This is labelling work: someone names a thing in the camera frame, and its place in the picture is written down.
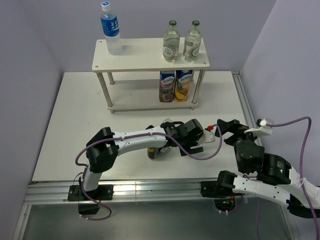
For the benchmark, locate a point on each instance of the clear glass bottle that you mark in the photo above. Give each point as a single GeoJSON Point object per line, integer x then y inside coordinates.
{"type": "Point", "coordinates": [192, 42]}
{"type": "Point", "coordinates": [171, 42]}

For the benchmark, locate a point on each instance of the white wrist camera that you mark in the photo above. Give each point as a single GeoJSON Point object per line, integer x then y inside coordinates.
{"type": "Point", "coordinates": [208, 136]}
{"type": "Point", "coordinates": [262, 128]}

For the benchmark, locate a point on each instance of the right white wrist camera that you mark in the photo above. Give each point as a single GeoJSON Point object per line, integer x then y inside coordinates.
{"type": "Point", "coordinates": [262, 128]}

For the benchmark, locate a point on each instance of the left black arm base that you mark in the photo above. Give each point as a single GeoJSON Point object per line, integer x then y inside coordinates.
{"type": "Point", "coordinates": [102, 193]}

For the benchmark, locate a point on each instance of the aluminium front rail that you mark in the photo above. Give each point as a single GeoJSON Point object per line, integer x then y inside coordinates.
{"type": "Point", "coordinates": [53, 193]}

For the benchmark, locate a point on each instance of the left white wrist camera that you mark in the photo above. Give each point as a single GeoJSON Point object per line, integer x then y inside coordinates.
{"type": "Point", "coordinates": [208, 136]}

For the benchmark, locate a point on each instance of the aluminium right rail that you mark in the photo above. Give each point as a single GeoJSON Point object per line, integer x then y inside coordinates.
{"type": "Point", "coordinates": [246, 109]}

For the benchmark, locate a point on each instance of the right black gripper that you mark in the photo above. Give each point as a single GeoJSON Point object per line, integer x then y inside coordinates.
{"type": "Point", "coordinates": [232, 126]}

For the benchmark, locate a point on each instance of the yellow pineapple juice carton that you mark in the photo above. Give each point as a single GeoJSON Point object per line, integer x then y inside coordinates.
{"type": "Point", "coordinates": [182, 85]}

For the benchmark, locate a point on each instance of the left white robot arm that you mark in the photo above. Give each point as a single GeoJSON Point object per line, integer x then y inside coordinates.
{"type": "Point", "coordinates": [103, 149]}

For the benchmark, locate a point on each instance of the purple grape juice carton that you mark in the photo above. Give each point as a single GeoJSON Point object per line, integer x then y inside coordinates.
{"type": "Point", "coordinates": [166, 86]}

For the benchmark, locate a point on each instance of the blue-label water bottle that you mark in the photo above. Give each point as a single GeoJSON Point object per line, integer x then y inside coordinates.
{"type": "Point", "coordinates": [167, 123]}
{"type": "Point", "coordinates": [111, 30]}

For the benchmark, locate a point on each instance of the black yellow can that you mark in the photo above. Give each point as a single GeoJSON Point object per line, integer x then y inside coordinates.
{"type": "Point", "coordinates": [153, 152]}
{"type": "Point", "coordinates": [164, 149]}

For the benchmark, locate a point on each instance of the aluminium rail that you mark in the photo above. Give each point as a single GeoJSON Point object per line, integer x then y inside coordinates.
{"type": "Point", "coordinates": [246, 109]}
{"type": "Point", "coordinates": [53, 193]}

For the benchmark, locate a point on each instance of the white two-tier shelf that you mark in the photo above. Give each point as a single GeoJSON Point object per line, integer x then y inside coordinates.
{"type": "Point", "coordinates": [130, 81]}

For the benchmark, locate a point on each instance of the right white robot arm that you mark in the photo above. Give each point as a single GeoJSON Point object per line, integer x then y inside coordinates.
{"type": "Point", "coordinates": [276, 178]}

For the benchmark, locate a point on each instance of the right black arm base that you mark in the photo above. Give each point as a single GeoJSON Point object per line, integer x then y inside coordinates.
{"type": "Point", "coordinates": [224, 199]}

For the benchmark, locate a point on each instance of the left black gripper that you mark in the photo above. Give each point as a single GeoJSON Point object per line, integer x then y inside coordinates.
{"type": "Point", "coordinates": [194, 150]}

